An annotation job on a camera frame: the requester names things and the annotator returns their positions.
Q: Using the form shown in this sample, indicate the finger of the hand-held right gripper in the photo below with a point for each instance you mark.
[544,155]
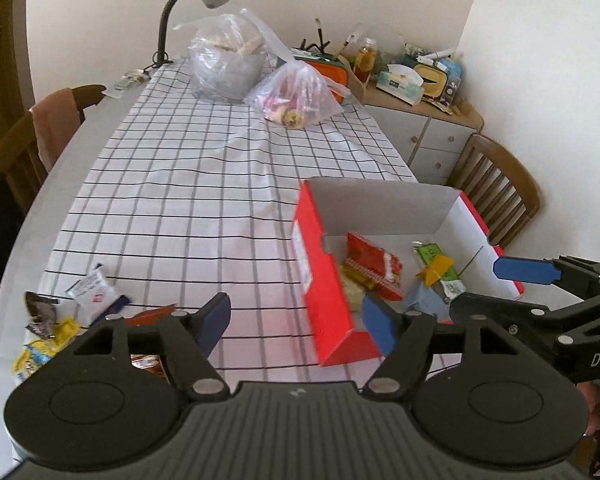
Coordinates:
[500,306]
[525,270]

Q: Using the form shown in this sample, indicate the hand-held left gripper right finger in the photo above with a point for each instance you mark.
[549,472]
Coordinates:
[380,322]

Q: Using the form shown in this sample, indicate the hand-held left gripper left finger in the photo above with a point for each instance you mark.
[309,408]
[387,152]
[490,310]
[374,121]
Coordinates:
[215,320]

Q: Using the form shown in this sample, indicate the pale yellow snack packet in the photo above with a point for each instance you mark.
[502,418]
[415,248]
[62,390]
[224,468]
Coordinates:
[352,290]

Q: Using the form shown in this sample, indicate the blue snack packet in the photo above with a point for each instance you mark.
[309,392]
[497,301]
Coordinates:
[425,301]

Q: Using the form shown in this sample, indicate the red cardboard box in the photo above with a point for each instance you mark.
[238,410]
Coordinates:
[325,310]

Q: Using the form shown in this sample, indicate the red snack packet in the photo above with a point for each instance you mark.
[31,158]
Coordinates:
[372,260]

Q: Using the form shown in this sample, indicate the yellow snack wrapper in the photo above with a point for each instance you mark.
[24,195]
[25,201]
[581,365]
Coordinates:
[437,270]

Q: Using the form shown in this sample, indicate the green snack packet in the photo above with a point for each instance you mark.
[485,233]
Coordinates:
[430,251]

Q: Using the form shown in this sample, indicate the person's right hand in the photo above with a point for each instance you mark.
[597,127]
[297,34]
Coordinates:
[591,407]

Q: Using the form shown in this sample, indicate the orange snack packet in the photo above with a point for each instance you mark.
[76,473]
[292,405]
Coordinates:
[150,317]

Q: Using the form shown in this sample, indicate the brown snack packet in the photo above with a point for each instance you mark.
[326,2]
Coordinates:
[145,362]

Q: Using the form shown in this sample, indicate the blue edged white packet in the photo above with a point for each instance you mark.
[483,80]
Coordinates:
[115,305]

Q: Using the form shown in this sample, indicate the wooden slatted chair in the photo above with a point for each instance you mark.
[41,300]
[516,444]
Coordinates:
[505,170]

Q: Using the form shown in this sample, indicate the white and blue packet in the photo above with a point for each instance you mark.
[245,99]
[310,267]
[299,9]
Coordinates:
[90,287]

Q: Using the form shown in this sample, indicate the checked white tablecloth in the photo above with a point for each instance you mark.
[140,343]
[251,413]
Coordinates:
[180,185]

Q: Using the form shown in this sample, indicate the white drawer cabinet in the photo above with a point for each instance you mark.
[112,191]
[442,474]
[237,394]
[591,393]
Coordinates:
[445,130]

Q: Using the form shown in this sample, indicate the dark snack packet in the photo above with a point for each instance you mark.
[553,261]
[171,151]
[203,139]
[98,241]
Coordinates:
[40,312]

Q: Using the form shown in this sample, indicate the yellow cartoon snack packet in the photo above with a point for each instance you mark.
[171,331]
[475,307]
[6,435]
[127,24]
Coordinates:
[35,355]

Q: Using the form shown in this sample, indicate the blue and white package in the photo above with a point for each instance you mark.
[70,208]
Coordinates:
[452,80]

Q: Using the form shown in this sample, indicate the green tissue box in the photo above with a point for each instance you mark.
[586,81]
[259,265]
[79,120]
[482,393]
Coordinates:
[400,87]

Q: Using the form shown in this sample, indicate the wooden desk organizer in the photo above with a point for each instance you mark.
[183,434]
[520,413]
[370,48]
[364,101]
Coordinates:
[354,82]

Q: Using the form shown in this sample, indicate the small clear plastic bag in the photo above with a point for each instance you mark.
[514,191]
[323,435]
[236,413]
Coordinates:
[300,90]

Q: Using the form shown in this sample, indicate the large clear plastic bag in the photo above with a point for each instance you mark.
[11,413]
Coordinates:
[225,70]

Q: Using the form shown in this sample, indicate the small white packets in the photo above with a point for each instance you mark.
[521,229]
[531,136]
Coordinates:
[127,82]

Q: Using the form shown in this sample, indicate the orange container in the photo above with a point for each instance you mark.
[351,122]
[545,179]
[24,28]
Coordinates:
[327,72]

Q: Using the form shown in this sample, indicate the wooden chair with cloth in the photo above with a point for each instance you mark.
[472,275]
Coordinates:
[15,160]

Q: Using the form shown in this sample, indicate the pink cloth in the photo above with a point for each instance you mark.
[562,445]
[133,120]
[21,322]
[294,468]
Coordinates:
[55,120]

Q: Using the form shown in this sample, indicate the amber drink bottle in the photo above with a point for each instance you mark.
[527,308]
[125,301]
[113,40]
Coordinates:
[365,60]

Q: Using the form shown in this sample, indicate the thin paint brush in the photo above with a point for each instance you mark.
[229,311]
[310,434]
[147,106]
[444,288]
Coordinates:
[346,46]

